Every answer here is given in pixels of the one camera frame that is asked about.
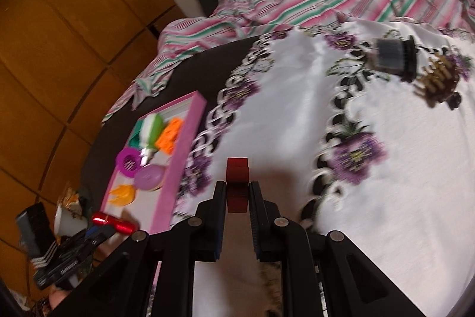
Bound red wooden notched block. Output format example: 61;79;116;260
226;157;250;214

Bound magenta plastic ring disc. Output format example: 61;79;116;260
115;147;145;178

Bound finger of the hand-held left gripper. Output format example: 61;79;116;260
83;228;117;251

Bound yellow-orange plastic piece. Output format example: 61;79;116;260
108;183;137;206

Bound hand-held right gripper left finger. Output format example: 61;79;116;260
48;180;228;317

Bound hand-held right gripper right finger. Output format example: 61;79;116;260
248;181;427;317

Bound white floral embroidered tablecloth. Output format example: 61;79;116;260
148;20;475;317

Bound black grey device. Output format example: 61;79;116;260
15;202;57;266

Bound white cup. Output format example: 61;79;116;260
54;204;90;238

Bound red metal cylinder bottle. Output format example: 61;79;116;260
92;212;138;234

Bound black ribbed cylinder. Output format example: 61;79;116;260
371;36;418;82

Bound brown massage brush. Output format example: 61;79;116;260
416;55;463;111

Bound lavender round disc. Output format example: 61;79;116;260
134;163;166;191

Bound pink tray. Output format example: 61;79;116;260
102;90;208;234

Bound green and white toy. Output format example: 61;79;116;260
128;114;166;166

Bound wooden wardrobe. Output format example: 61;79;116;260
0;0;179;303

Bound orange plastic cube blocks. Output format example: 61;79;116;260
155;117;185;155

